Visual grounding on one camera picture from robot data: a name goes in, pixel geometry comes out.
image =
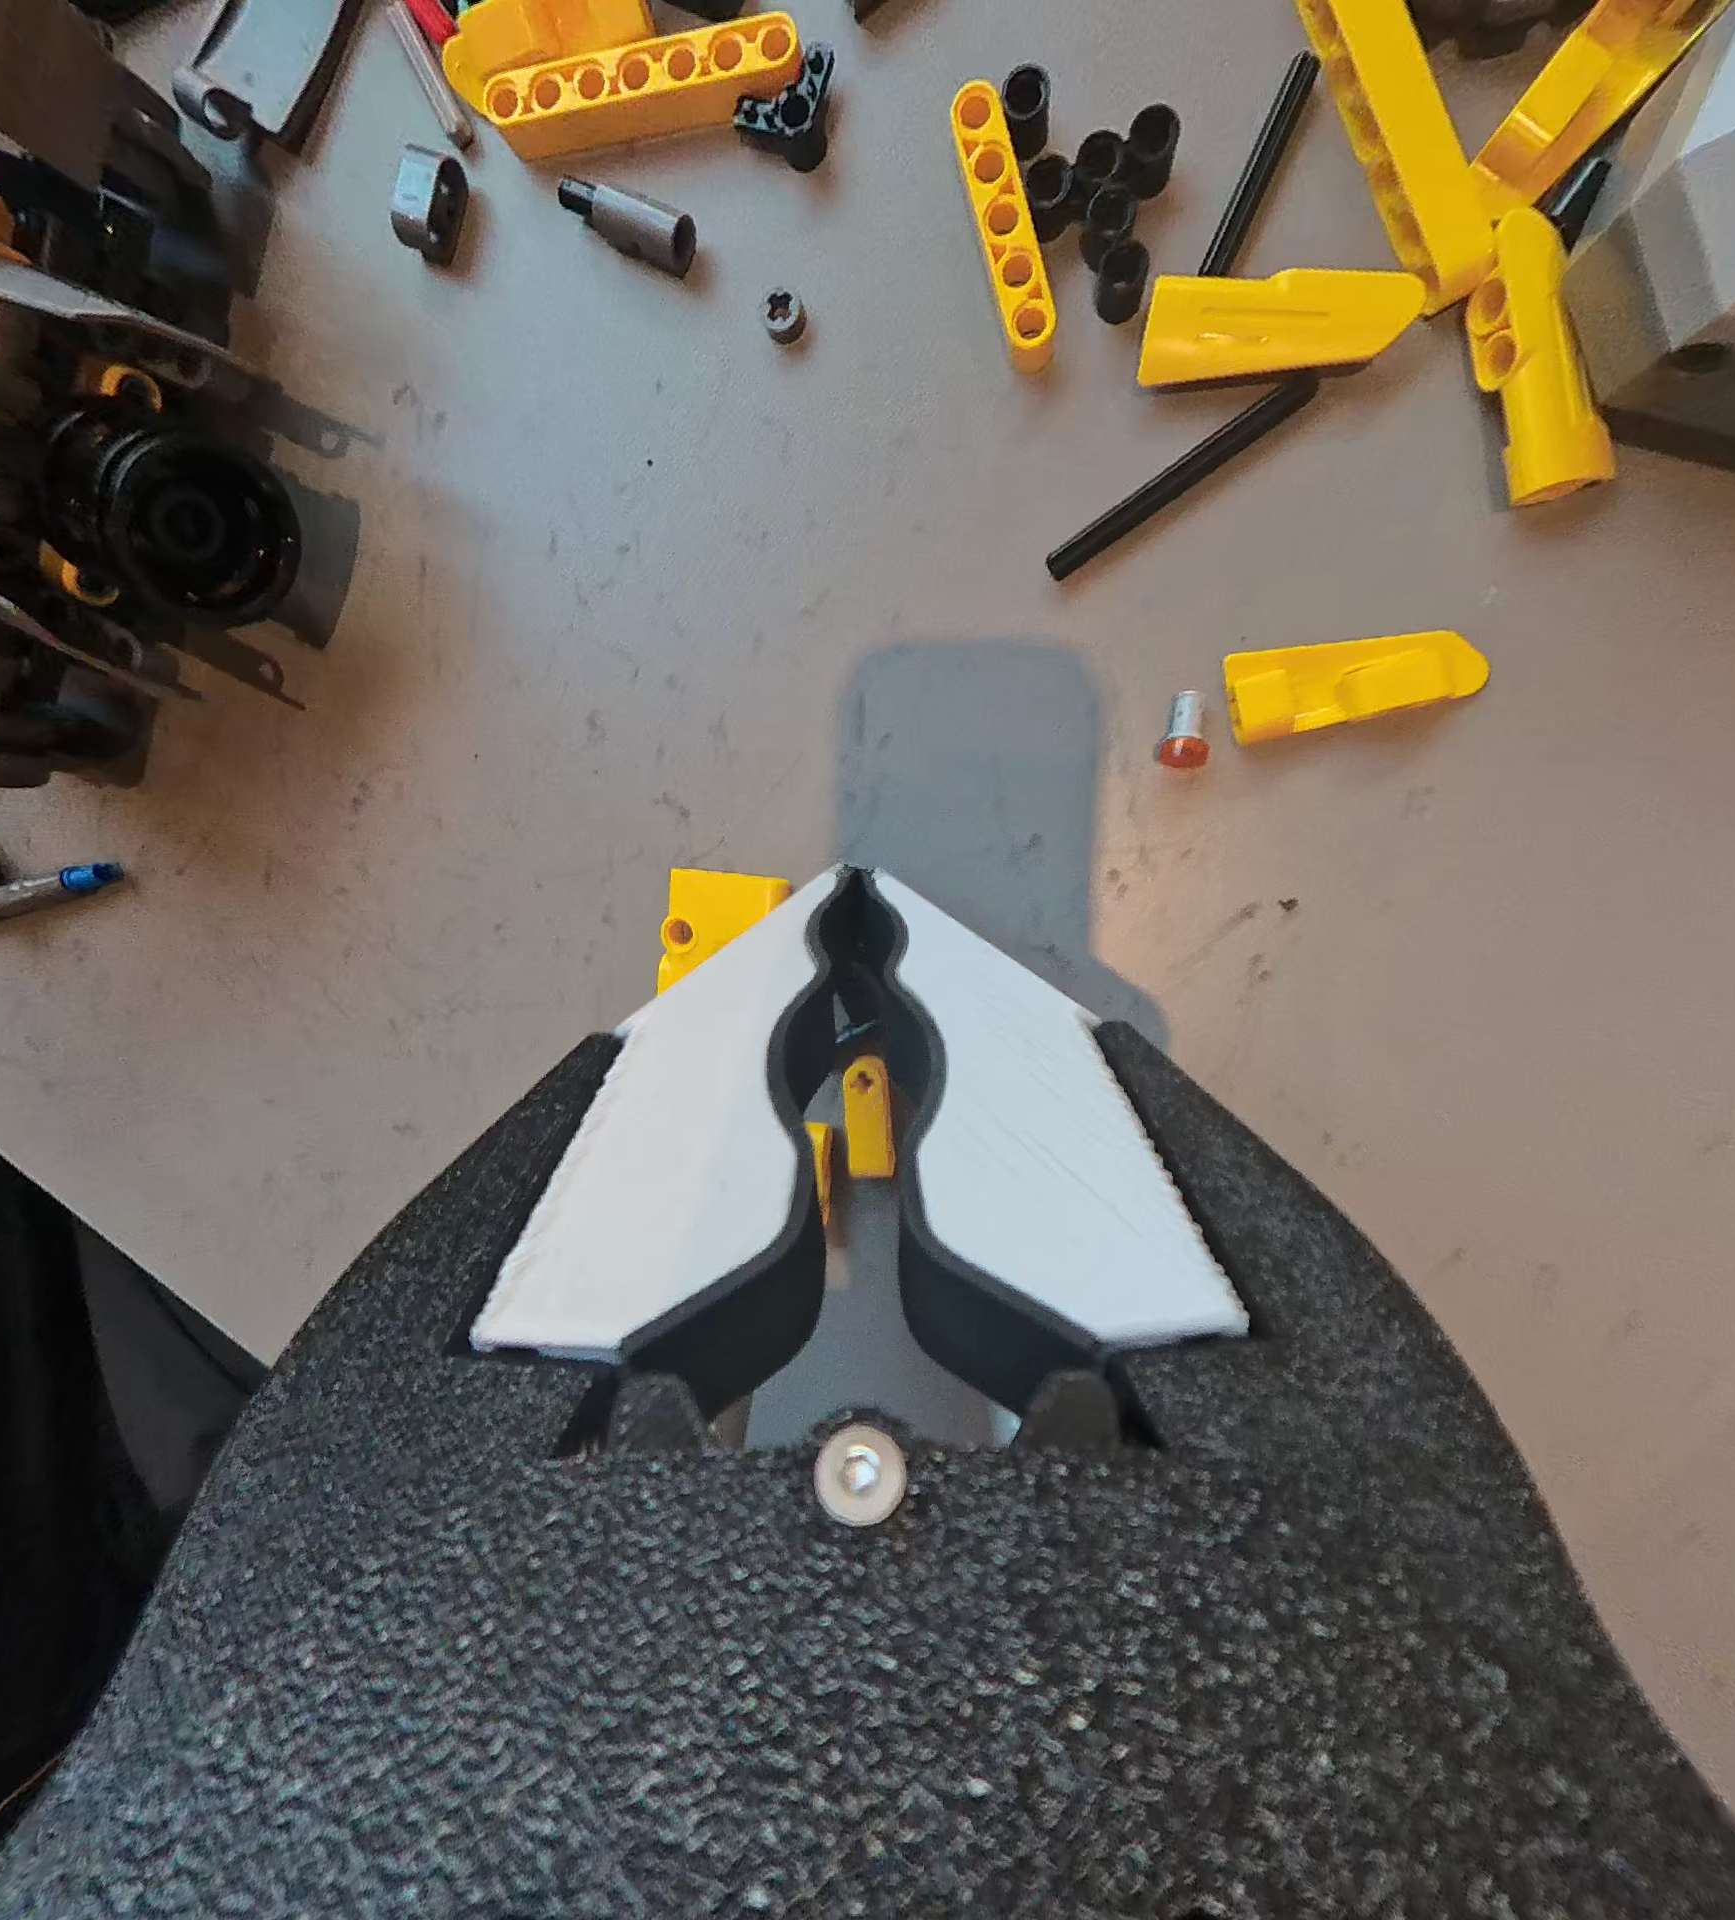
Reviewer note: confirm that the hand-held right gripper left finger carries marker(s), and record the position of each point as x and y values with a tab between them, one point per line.
658	1186

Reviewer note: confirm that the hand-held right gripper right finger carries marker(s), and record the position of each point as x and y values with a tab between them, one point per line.
1063	1186

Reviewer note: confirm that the small yellow connector piece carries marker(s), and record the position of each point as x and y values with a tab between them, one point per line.
871	1127

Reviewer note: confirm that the yellow holed panel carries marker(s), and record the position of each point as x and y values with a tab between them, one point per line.
711	916

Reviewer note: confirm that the black axle with blue ends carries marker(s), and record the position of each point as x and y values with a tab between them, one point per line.
44	892

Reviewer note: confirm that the grey oval link piece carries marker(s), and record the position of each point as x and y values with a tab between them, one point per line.
433	203

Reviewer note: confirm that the yellow panel with red pin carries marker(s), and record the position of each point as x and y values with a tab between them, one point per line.
1350	683

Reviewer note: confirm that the black axle rod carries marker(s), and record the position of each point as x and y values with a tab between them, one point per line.
1256	167
1183	482

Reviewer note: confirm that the yellow grey brick vehicle model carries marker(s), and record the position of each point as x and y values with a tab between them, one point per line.
134	494

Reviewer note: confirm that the small dark bush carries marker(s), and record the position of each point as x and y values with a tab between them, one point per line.
784	318

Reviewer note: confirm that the yellow wedge panel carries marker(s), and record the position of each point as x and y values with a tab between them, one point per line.
1256	325

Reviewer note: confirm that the yellow tube beam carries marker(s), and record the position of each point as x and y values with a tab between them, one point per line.
1542	374

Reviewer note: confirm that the dark grey axle connector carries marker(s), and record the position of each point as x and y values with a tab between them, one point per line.
637	226

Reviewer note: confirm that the short yellow holed beam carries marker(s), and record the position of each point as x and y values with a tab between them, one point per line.
1003	226

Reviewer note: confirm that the cluster of black pins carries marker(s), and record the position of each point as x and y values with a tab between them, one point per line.
1100	180

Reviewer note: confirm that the black angled connector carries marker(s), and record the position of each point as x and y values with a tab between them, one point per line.
794	113

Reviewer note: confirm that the long yellow holed beam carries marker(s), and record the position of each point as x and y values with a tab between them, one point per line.
1395	151

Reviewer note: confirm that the yellow seven-hole beam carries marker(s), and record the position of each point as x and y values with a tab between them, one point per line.
641	92

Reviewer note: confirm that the grey axle rod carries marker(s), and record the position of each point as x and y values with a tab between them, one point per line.
436	82

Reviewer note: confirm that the grey battery box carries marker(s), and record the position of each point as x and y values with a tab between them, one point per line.
1723	270

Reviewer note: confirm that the short yellow panel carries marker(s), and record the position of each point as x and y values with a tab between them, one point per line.
551	37

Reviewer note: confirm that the dark grey curved panel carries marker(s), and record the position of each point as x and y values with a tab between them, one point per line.
276	59

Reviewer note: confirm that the yellow curved panel piece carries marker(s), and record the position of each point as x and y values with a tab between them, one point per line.
1588	92

